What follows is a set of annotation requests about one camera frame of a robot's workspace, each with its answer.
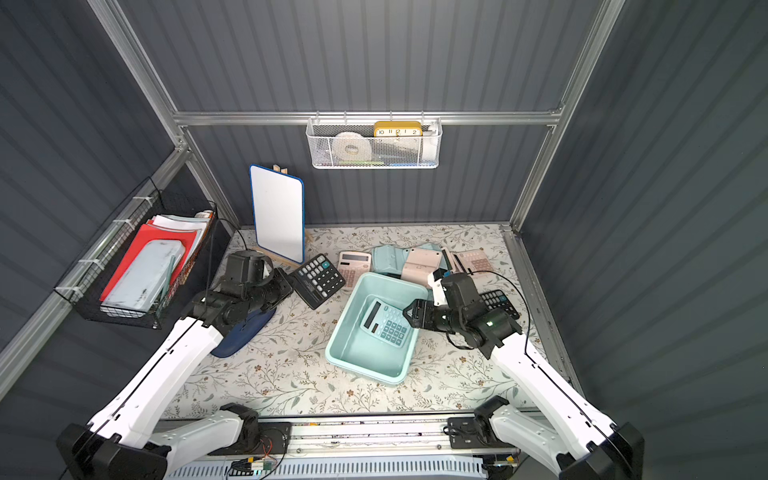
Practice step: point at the black calculator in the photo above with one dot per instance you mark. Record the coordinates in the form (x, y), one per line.
(316, 281)
(497, 299)

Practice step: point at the red folder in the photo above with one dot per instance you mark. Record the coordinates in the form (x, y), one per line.
(145, 234)

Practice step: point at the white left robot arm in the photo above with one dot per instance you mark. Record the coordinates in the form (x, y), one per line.
(89, 456)

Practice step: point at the black wire side basket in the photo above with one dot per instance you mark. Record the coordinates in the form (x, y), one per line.
(84, 286)

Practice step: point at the white wire wall basket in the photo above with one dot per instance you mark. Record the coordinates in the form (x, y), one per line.
(386, 153)

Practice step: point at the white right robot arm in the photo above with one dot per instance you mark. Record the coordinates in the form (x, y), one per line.
(540, 390)

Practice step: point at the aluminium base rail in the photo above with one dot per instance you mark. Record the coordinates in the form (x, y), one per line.
(366, 435)

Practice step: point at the white papers in basket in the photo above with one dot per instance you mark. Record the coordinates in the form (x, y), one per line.
(199, 224)

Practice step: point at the mint green storage box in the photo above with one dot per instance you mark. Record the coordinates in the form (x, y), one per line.
(355, 351)

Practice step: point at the navy blue glasses case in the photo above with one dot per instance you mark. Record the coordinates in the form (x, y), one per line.
(242, 333)

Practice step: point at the light grey pencil case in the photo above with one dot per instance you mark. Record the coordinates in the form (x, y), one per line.
(146, 277)

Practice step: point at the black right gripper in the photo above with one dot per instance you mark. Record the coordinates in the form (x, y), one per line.
(424, 315)

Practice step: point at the white tape roll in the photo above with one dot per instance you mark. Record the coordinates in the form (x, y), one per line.
(351, 147)

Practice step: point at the mint green calculator upside down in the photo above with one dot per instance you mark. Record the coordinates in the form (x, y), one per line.
(390, 260)

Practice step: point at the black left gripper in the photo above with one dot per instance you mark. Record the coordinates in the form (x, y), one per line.
(279, 285)

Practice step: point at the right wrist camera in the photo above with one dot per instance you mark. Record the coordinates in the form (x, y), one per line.
(434, 281)

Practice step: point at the wooden easel stand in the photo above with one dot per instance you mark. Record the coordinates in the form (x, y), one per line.
(282, 258)

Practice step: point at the yellow clock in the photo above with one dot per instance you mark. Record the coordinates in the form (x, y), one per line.
(398, 129)

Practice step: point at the teal calculator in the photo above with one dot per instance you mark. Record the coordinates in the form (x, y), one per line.
(386, 323)

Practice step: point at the blue framed whiteboard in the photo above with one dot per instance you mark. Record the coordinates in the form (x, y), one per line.
(278, 213)

